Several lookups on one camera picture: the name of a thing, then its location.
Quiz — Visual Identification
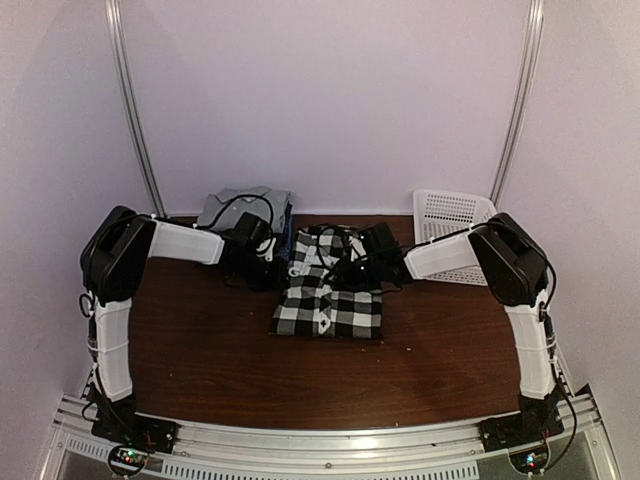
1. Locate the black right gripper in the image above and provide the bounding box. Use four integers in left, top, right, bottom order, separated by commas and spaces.
326, 254, 385, 291

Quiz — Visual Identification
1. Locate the black white plaid shirt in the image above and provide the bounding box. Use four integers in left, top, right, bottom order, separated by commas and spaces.
269, 224, 382, 340

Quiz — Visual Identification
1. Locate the right circuit board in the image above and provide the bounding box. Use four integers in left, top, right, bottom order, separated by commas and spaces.
509, 446, 550, 475

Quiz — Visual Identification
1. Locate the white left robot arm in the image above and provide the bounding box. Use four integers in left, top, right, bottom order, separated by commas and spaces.
80, 206, 280, 444

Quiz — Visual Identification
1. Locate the circuit board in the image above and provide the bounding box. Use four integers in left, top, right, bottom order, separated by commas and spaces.
107, 445, 149, 476
509, 446, 550, 475

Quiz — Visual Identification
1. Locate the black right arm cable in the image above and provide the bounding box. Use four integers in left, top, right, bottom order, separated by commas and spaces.
315, 224, 576, 451

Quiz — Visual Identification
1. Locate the left aluminium frame post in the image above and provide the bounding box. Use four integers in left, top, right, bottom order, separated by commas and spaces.
104, 0, 166, 216

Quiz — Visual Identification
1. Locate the white plastic laundry basket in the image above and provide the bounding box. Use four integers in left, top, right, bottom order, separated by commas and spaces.
412, 188, 499, 287

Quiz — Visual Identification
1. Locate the aluminium frame post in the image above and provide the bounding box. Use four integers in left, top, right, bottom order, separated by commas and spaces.
490, 0, 545, 206
104, 0, 166, 216

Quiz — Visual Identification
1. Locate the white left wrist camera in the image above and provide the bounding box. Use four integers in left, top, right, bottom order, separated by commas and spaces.
256, 237, 278, 263

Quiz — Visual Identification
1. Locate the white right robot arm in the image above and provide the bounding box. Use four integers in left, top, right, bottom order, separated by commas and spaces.
326, 212, 560, 442

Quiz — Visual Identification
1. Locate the right aluminium frame post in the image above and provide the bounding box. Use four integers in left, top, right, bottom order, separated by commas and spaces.
490, 0, 545, 206

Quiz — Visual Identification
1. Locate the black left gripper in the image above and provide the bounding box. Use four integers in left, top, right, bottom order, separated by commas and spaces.
232, 252, 290, 293

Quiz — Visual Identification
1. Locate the left circuit board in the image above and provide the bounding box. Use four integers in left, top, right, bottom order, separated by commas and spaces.
107, 445, 149, 476

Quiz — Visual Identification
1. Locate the aluminium front rail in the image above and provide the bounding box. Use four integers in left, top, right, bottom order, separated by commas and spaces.
49, 384, 609, 480

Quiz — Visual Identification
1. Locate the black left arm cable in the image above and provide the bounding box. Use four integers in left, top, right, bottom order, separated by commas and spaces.
149, 194, 275, 236

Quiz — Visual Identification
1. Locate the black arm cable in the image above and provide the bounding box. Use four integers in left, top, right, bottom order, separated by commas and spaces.
315, 224, 576, 451
149, 194, 275, 236

